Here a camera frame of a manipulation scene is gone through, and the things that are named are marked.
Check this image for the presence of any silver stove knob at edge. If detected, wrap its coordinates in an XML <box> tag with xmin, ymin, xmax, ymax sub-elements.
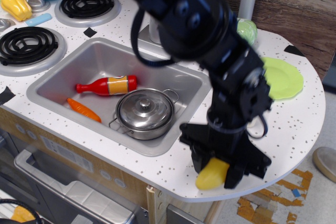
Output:
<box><xmin>0</xmin><ymin>18</ymin><xmax>15</xmax><ymax>33</ymax></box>

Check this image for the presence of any yellow toy banana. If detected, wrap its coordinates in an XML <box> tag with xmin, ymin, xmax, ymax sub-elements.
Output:
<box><xmin>195</xmin><ymin>157</ymin><xmax>230</xmax><ymax>190</ymax></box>

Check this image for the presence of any yellow toy bell pepper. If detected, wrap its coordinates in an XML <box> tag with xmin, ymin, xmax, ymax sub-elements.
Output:
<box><xmin>1</xmin><ymin>0</ymin><xmax>32</xmax><ymax>22</ymax></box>

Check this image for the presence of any round metal stand base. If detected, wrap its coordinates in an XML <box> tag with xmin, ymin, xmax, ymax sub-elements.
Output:
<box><xmin>312</xmin><ymin>147</ymin><xmax>336</xmax><ymax>183</ymax></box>

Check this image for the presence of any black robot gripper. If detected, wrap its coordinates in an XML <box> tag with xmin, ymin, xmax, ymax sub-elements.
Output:
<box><xmin>180</xmin><ymin>98</ymin><xmax>272</xmax><ymax>189</ymax></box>

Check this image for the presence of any light green plastic plate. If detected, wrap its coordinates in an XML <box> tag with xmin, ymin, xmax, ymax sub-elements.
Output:
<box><xmin>262</xmin><ymin>57</ymin><xmax>303</xmax><ymax>100</ymax></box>

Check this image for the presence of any yellow object at bottom left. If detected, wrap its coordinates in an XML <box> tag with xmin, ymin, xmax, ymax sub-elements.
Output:
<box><xmin>10</xmin><ymin>206</ymin><xmax>36</xmax><ymax>223</ymax></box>

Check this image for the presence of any stainless steel lidded pot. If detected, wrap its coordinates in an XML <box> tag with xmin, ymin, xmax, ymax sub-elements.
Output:
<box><xmin>108</xmin><ymin>88</ymin><xmax>180</xmax><ymax>141</ymax></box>

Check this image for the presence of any black tape patch left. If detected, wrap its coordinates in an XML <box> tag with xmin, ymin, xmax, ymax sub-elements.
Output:
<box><xmin>0</xmin><ymin>86</ymin><xmax>16</xmax><ymax>105</ymax></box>

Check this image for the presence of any orange toy carrot in sink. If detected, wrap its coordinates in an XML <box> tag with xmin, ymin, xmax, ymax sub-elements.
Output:
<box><xmin>67</xmin><ymin>98</ymin><xmax>102</xmax><ymax>123</ymax></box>

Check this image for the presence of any silver sink basin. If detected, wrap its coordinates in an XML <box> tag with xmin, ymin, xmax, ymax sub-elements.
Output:
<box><xmin>27</xmin><ymin>38</ymin><xmax>211</xmax><ymax>156</ymax></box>

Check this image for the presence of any red toy ketchup bottle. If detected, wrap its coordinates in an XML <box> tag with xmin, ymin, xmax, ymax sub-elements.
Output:
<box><xmin>76</xmin><ymin>75</ymin><xmax>138</xmax><ymax>96</ymax></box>

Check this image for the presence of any black tape patch near burner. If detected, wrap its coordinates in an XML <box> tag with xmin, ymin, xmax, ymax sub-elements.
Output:
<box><xmin>83</xmin><ymin>27</ymin><xmax>97</xmax><ymax>38</ymax></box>

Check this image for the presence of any green toy cabbage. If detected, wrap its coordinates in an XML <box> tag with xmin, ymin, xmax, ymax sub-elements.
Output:
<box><xmin>237</xmin><ymin>18</ymin><xmax>258</xmax><ymax>46</ymax></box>

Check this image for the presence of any black tape patch right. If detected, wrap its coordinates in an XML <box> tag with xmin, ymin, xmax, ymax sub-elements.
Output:
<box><xmin>284</xmin><ymin>45</ymin><xmax>304</xmax><ymax>57</ymax></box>

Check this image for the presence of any back right stove burner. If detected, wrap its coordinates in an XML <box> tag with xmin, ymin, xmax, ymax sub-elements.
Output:
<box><xmin>54</xmin><ymin>0</ymin><xmax>121</xmax><ymax>28</ymax></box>

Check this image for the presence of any cream toy detergent bottle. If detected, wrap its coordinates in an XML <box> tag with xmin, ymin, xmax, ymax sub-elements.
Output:
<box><xmin>247</xmin><ymin>118</ymin><xmax>258</xmax><ymax>128</ymax></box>

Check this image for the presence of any silver toy faucet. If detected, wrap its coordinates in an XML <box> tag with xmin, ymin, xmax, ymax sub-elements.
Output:
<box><xmin>138</xmin><ymin>17</ymin><xmax>169</xmax><ymax>59</ymax></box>

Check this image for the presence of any light blue toy utensil handle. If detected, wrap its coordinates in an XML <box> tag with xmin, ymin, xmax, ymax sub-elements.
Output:
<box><xmin>24</xmin><ymin>13</ymin><xmax>52</xmax><ymax>27</ymax></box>

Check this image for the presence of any oven door with handle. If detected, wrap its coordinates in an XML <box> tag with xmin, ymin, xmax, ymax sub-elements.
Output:
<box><xmin>14</xmin><ymin>150</ymin><xmax>137</xmax><ymax>223</ymax></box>

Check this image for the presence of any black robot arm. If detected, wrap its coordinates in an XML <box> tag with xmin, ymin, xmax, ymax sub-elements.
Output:
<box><xmin>131</xmin><ymin>0</ymin><xmax>273</xmax><ymax>189</ymax></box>

